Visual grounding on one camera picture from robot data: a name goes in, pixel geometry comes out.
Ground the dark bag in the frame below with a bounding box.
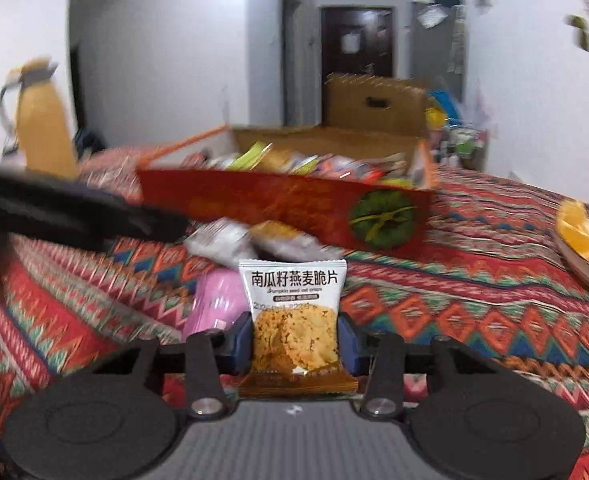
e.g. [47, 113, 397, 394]
[72, 127, 105, 161]

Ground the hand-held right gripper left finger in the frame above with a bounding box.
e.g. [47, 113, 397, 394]
[92, 312, 255, 418]

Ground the white oat crisp snack packet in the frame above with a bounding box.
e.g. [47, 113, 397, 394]
[237, 259, 359, 401]

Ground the wooden bowl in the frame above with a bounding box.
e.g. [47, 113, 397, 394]
[555, 220, 589, 301]

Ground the orange and white snack packet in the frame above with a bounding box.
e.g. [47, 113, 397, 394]
[249, 220, 325, 261]

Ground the colourful patterned tablecloth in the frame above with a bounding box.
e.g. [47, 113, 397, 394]
[0, 147, 589, 480]

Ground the pile of assorted snack packets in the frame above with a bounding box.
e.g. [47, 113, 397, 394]
[182, 141, 420, 188]

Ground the bowl of yellow snacks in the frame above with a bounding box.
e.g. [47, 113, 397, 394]
[557, 200, 589, 281]

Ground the dark wooden door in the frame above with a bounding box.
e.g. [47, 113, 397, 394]
[321, 6, 395, 81]

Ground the pink snack packet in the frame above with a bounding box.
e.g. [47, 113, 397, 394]
[182, 269, 248, 341]

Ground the colourful household clutter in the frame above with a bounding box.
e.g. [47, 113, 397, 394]
[427, 90, 490, 171]

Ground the yellow thermos jug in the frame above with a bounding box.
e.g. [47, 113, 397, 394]
[0, 57, 80, 181]

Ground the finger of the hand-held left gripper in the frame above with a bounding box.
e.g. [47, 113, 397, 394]
[107, 200, 191, 249]

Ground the grey refrigerator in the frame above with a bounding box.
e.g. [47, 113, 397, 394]
[411, 0, 468, 101]

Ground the red cardboard box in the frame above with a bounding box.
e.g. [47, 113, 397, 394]
[135, 72, 438, 253]

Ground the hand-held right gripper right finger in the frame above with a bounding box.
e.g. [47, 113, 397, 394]
[339, 312, 500, 422]

